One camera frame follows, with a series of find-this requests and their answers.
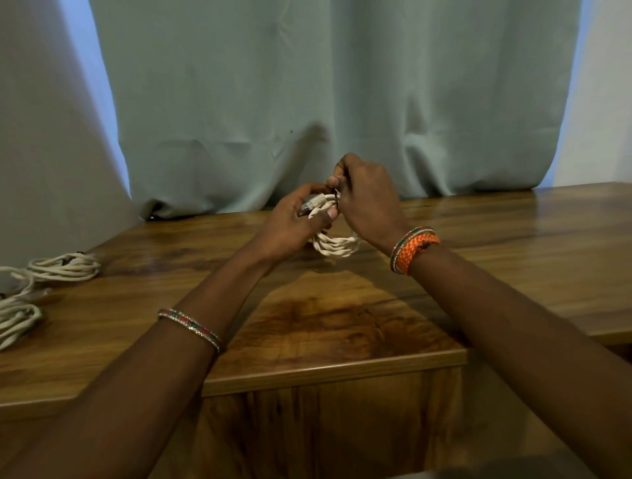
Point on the person's left hand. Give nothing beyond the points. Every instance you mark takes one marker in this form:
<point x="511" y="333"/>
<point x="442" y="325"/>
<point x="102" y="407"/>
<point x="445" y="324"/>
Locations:
<point x="286" y="229"/>

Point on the person's right hand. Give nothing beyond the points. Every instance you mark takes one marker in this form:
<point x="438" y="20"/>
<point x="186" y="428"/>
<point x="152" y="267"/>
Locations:
<point x="370" y="205"/>

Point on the person's right forearm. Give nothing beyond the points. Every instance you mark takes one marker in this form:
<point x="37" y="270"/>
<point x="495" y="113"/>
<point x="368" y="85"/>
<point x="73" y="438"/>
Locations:
<point x="533" y="345"/>

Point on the person's left forearm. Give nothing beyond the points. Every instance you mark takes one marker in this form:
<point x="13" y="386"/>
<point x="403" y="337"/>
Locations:
<point x="123" y="395"/>

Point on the wooden desk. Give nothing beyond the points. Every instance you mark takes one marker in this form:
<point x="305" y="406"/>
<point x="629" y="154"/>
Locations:
<point x="370" y="306"/>

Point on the silver beaded bangle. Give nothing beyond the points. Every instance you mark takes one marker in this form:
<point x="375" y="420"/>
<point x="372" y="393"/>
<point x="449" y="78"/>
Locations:
<point x="190" y="325"/>

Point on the teal fabric curtain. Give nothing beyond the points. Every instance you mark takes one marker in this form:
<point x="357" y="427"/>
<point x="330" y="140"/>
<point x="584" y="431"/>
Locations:
<point x="321" y="74"/>

